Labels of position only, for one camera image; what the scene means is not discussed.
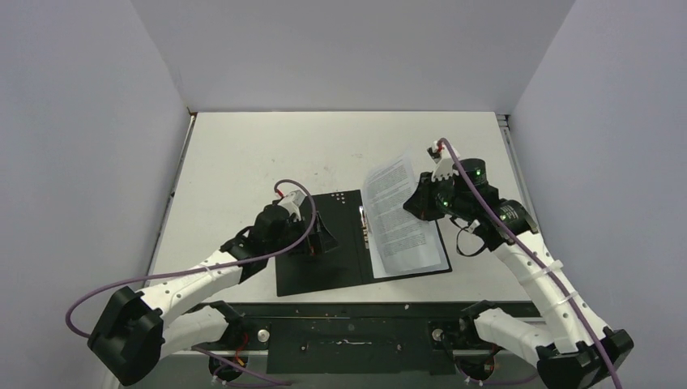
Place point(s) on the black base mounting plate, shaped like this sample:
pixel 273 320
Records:
pixel 359 338

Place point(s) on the printed paper sheet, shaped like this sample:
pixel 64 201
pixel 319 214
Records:
pixel 384 192
pixel 413 248

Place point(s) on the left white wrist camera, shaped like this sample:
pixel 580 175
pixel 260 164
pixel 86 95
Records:
pixel 292 204

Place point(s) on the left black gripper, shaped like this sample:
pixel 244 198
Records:
pixel 318 242

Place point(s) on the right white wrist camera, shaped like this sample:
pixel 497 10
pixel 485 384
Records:
pixel 442 155

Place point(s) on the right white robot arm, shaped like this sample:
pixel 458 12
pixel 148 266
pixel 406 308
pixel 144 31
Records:
pixel 577 348

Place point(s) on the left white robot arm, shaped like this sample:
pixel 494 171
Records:
pixel 139 328

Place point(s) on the grey and black folder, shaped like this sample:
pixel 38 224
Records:
pixel 348 265

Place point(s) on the aluminium frame rail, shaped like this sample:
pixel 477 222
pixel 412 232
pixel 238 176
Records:
pixel 514 374

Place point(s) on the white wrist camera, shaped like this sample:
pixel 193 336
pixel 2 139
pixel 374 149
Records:
pixel 292 204
pixel 442 155

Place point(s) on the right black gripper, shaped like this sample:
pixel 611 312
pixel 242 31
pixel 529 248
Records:
pixel 427 194

